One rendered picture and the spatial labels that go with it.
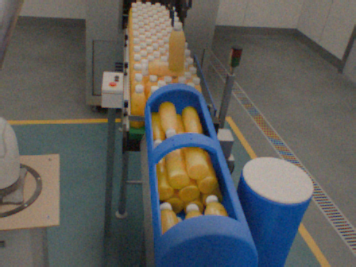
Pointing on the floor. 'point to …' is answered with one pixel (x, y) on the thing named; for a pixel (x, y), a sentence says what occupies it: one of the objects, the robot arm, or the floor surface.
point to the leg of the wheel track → (142, 249)
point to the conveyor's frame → (125, 146)
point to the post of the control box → (110, 169)
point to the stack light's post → (226, 99)
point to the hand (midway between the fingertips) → (177, 17)
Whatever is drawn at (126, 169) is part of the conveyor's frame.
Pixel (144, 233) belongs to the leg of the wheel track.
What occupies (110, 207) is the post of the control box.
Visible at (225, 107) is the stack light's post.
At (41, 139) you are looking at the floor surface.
